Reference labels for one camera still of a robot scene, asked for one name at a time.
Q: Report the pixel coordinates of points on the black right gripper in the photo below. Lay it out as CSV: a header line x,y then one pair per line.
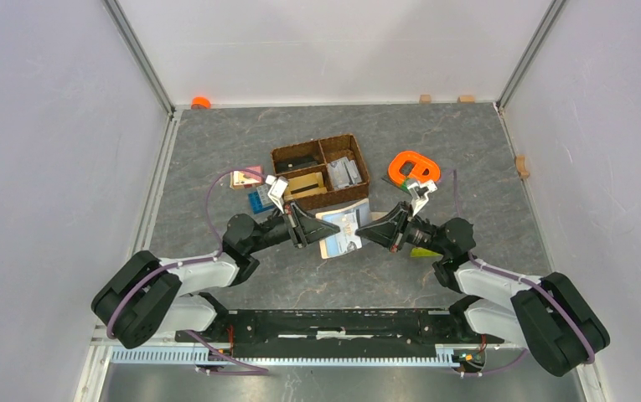
x,y
390,229

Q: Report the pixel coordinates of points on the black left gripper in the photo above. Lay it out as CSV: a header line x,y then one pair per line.
x,y
305,228

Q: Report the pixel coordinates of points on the beige leather card holder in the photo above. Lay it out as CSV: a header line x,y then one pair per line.
x,y
367,216

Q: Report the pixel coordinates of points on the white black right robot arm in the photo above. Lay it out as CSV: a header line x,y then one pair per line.
x,y
545,315

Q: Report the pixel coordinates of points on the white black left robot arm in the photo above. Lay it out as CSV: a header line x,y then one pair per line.
x,y
150,295

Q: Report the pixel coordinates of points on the yellow cards in basket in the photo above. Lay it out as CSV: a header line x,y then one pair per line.
x,y
304,186

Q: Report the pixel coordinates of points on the black cards in basket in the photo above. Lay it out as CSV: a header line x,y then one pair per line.
x,y
295,163

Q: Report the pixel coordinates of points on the silver cards in basket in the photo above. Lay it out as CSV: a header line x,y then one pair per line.
x,y
343,173

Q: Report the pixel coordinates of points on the playing card box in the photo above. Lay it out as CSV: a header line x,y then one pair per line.
x,y
250,177

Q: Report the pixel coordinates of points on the lime green toy brick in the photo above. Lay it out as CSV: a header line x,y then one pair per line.
x,y
418,252

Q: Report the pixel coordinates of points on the grey toy brick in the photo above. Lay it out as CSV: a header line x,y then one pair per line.
x,y
263,194

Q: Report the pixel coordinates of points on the brown woven divided basket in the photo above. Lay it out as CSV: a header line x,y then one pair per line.
x,y
326,150

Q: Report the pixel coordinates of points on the blue toy brick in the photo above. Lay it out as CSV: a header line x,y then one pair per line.
x,y
260,202

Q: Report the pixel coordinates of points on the wooden block left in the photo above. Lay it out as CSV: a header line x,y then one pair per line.
x,y
425,99

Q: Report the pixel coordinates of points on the wooden block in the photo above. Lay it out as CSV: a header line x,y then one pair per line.
x,y
466,99
425,99

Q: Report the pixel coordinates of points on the curved wooden piece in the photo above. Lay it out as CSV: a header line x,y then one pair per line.
x,y
520,163

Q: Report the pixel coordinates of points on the wooden block right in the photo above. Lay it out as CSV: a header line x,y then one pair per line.
x,y
466,99

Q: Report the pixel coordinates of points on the orange round cap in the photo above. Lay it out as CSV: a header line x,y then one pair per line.
x,y
200,102

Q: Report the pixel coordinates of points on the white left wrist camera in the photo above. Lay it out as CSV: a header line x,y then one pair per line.
x,y
277,187

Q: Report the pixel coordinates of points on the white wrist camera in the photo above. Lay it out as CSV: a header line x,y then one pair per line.
x,y
277,187
419,192

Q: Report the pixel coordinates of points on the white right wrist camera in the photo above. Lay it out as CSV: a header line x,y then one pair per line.
x,y
419,192

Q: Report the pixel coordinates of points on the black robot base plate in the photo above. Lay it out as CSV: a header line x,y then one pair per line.
x,y
340,333

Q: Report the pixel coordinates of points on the aluminium frame rail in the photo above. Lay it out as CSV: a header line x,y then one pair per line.
x,y
405,335

